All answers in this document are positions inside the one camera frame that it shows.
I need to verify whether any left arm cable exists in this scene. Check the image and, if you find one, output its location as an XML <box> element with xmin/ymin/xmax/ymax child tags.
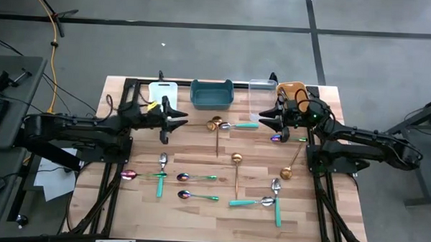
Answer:
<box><xmin>103</xmin><ymin>84</ymin><xmax>146</xmax><ymax>116</ymax></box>

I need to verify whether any yellow floor cable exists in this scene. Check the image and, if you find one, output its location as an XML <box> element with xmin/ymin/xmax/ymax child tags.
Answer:
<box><xmin>21</xmin><ymin>0</ymin><xmax>61</xmax><ymax>113</ymax></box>

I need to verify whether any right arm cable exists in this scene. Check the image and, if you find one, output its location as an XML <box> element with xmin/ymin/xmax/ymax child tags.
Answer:
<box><xmin>293</xmin><ymin>97</ymin><xmax>334</xmax><ymax>122</ymax></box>

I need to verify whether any clear plastic bin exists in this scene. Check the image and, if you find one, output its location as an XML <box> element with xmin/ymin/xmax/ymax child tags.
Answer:
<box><xmin>246</xmin><ymin>78</ymin><xmax>278</xmax><ymax>123</ymax></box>

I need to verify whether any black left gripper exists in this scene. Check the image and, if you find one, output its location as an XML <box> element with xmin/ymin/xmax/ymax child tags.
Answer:
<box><xmin>141</xmin><ymin>95</ymin><xmax>190</xmax><ymax>146</ymax></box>

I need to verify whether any white plastic bin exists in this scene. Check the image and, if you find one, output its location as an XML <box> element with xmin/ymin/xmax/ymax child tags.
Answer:
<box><xmin>147</xmin><ymin>80</ymin><xmax>179</xmax><ymax>116</ymax></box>

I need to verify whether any black metal table frame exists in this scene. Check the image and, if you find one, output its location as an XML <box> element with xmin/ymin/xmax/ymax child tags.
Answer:
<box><xmin>0</xmin><ymin>72</ymin><xmax>431</xmax><ymax>242</ymax></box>

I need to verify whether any white paper sheet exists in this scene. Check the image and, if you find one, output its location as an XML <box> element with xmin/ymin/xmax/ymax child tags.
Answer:
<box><xmin>32</xmin><ymin>146</ymin><xmax>80</xmax><ymax>203</ymax></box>

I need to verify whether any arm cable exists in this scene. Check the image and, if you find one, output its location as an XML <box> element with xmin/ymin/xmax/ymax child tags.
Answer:
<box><xmin>293</xmin><ymin>97</ymin><xmax>334</xmax><ymax>122</ymax></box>
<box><xmin>103</xmin><ymin>84</ymin><xmax>146</xmax><ymax>116</ymax></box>

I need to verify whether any iridescent rainbow metal spoon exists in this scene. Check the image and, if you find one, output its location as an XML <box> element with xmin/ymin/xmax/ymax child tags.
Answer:
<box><xmin>177</xmin><ymin>190</ymin><xmax>221</xmax><ymax>203</ymax></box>
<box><xmin>120</xmin><ymin>169</ymin><xmax>167</xmax><ymax>182</ymax></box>
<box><xmin>270</xmin><ymin>134</ymin><xmax>308</xmax><ymax>144</ymax></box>
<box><xmin>176</xmin><ymin>172</ymin><xmax>218</xmax><ymax>184</ymax></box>

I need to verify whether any black tripod stand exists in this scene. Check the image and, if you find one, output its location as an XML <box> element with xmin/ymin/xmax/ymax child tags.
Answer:
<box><xmin>24</xmin><ymin>0</ymin><xmax>80</xmax><ymax>39</ymax></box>

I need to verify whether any thin black floor cable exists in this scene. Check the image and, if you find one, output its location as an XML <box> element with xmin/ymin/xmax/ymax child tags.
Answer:
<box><xmin>0</xmin><ymin>32</ymin><xmax>101</xmax><ymax>114</ymax></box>

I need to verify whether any silver spoon teal handle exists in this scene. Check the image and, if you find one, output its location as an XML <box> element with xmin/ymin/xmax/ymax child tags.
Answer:
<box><xmin>155</xmin><ymin>152</ymin><xmax>169</xmax><ymax>199</ymax></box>
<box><xmin>269</xmin><ymin>177</ymin><xmax>284</xmax><ymax>228</ymax></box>
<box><xmin>228</xmin><ymin>195</ymin><xmax>276</xmax><ymax>209</ymax></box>
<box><xmin>219</xmin><ymin>121</ymin><xmax>260</xmax><ymax>133</ymax></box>

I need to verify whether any black caster wheel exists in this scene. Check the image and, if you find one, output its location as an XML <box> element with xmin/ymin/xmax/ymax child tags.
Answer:
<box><xmin>15</xmin><ymin>213</ymin><xmax>29</xmax><ymax>230</ymax></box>

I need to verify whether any gray side table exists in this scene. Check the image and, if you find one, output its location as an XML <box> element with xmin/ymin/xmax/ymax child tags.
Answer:
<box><xmin>0</xmin><ymin>55</ymin><xmax>48</xmax><ymax>240</ymax></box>

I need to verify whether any dark teal plastic bin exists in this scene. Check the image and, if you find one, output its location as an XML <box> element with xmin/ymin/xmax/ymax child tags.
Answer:
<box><xmin>190</xmin><ymin>78</ymin><xmax>236</xmax><ymax>111</ymax></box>

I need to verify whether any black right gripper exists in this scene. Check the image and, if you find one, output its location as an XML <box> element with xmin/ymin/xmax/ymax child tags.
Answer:
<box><xmin>257</xmin><ymin>99</ymin><xmax>316</xmax><ymax>145</ymax></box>

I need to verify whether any gold metal spoon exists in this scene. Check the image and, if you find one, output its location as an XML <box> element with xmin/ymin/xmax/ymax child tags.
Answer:
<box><xmin>185</xmin><ymin>119</ymin><xmax>217</xmax><ymax>132</ymax></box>
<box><xmin>229</xmin><ymin>152</ymin><xmax>243</xmax><ymax>201</ymax></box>
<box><xmin>210</xmin><ymin>115</ymin><xmax>223</xmax><ymax>159</ymax></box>
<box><xmin>279</xmin><ymin>141</ymin><xmax>304</xmax><ymax>182</ymax></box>

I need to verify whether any yellow plastic bin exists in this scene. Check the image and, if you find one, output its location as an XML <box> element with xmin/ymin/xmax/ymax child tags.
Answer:
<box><xmin>275</xmin><ymin>80</ymin><xmax>311</xmax><ymax>114</ymax></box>

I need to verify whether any black side desk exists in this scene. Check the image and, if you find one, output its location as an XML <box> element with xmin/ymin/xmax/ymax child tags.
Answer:
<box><xmin>384</xmin><ymin>91</ymin><xmax>431</xmax><ymax>208</ymax></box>

